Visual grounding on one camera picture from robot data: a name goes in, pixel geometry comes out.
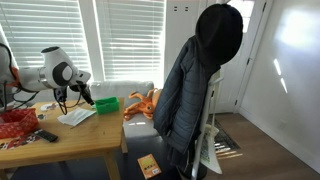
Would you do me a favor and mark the dark blue rug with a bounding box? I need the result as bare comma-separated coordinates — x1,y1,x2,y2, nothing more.
9,134,183,180

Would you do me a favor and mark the orange plush octopus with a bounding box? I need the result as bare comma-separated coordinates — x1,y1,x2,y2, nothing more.
123,87,163,122

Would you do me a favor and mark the light grey sofa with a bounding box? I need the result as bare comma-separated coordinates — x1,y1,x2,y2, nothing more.
13,80,161,139

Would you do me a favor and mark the white door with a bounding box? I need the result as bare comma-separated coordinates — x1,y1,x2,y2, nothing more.
208,0,268,114

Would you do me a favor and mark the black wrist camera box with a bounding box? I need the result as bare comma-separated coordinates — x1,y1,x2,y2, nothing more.
53,87,68,103

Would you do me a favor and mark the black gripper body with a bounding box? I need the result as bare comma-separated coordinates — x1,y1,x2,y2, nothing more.
68,80,90,98

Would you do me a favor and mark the red white patterned paper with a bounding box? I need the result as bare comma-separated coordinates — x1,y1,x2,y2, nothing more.
0,132,41,151

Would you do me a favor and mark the yellow box on floor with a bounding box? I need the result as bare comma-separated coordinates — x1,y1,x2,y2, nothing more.
137,153,163,180

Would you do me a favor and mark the black remote control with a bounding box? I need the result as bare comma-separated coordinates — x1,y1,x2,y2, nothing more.
33,128,59,143

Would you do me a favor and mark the green plastic lunch box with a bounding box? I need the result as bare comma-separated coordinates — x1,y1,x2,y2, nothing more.
94,96,120,116

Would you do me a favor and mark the dark grey puffer coat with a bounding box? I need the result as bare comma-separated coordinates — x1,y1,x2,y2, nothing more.
153,34,222,168

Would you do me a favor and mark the white window blind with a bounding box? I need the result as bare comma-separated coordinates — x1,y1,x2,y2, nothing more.
94,0,167,83
0,0,93,86

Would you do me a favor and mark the light wooden table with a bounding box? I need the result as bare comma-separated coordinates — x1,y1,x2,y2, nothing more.
0,97,129,180

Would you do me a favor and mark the white paper towel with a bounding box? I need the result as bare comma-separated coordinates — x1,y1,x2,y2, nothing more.
57,107,97,127

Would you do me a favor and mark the dark striped doormat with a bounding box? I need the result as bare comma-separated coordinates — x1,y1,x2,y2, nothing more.
208,118,242,155

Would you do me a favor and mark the white tote bag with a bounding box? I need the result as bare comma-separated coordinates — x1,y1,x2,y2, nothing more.
199,123,224,175

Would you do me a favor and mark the white coat rack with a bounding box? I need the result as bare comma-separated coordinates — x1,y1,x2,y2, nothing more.
179,68,225,180

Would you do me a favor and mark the black hat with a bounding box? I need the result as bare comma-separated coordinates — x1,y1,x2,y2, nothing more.
194,3,244,66

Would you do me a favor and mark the large round cartoon sticker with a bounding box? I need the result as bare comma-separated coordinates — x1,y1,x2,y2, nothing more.
39,102,62,112

